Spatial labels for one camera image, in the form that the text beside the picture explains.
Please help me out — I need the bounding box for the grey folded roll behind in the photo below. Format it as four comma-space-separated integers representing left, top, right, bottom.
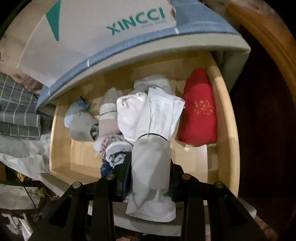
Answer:
131, 74, 174, 95

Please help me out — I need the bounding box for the white XINCCI cardboard box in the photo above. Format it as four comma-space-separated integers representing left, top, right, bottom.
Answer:
19, 0, 176, 87

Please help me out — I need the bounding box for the wooden chair frame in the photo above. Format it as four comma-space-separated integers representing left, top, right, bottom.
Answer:
226, 4, 295, 101

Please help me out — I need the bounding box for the red underwear roll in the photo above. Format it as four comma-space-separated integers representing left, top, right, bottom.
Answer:
178, 68, 217, 146

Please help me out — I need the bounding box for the grey knit roll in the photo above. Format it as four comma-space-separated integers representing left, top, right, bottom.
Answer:
69, 112, 99, 142

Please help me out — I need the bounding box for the hexagon pattern beige roll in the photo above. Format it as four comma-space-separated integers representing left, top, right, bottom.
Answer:
98, 87, 122, 137

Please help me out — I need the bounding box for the white grey banded roll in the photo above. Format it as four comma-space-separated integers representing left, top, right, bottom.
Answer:
126, 87, 185, 222

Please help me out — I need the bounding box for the light blue underwear roll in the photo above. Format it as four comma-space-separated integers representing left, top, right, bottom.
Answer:
64, 96, 90, 128

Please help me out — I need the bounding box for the grey wooden drawer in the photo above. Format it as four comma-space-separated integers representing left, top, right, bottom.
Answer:
39, 52, 258, 237

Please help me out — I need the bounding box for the white fluffy roll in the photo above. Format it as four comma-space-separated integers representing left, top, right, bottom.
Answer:
116, 92, 147, 144

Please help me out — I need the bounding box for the pink floral white roll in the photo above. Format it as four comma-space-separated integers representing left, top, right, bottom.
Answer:
93, 135, 133, 168

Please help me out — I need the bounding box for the navy floral underwear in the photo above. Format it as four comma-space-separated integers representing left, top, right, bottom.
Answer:
100, 159, 113, 177

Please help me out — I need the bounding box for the grey plaid blanket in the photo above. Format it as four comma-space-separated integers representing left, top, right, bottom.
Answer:
1, 73, 42, 141

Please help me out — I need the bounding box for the grey nightstand cabinet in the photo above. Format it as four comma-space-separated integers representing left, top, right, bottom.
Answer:
35, 33, 251, 116

